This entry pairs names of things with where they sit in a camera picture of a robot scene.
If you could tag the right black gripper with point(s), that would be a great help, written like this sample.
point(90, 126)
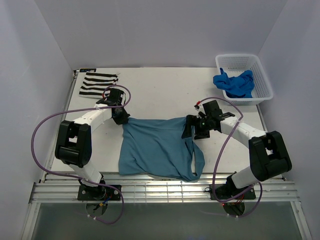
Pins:
point(191, 120)

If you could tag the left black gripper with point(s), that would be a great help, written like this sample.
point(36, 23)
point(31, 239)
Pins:
point(123, 119)

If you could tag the black white striped tank top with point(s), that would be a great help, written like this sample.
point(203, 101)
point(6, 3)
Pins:
point(94, 84)

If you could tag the light blue tank top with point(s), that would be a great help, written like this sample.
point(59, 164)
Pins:
point(156, 147)

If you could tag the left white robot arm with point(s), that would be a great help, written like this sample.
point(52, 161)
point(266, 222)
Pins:
point(74, 141)

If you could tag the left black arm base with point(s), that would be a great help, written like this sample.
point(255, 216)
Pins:
point(98, 193)

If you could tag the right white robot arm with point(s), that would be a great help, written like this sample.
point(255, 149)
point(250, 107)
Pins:
point(268, 155)

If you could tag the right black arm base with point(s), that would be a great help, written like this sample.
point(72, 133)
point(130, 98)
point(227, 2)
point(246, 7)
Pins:
point(223, 193)

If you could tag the royal blue tank top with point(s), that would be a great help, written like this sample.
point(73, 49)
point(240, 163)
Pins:
point(240, 86)

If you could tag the white plastic basket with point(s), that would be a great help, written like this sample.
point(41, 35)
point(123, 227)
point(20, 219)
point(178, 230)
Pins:
point(234, 65)

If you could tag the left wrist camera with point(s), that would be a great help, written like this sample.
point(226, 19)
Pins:
point(113, 97)

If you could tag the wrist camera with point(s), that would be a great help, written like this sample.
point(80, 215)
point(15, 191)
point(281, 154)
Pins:
point(113, 97)
point(211, 111)

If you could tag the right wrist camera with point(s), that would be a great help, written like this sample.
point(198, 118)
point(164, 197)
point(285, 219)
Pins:
point(211, 111)

